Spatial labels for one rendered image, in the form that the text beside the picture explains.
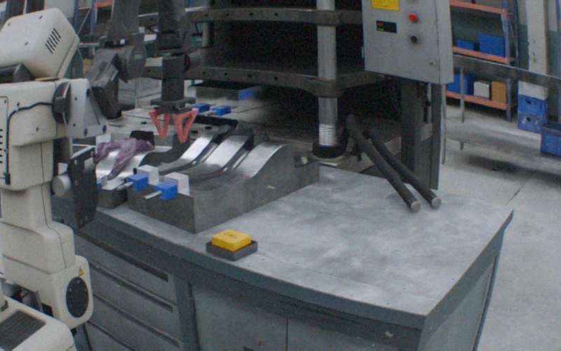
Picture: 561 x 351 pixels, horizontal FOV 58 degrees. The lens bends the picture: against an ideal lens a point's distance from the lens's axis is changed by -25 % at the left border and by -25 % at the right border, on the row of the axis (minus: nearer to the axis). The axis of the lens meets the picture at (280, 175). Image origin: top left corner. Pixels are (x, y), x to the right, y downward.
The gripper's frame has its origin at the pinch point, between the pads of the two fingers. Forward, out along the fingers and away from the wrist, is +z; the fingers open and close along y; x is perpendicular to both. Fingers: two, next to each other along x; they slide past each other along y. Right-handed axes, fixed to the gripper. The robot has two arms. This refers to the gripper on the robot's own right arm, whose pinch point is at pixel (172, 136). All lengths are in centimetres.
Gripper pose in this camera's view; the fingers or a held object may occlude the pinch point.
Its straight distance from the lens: 151.6
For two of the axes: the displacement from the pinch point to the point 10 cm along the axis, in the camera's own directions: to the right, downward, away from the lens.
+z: 0.1, 9.5, 3.1
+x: -5.9, 2.5, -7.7
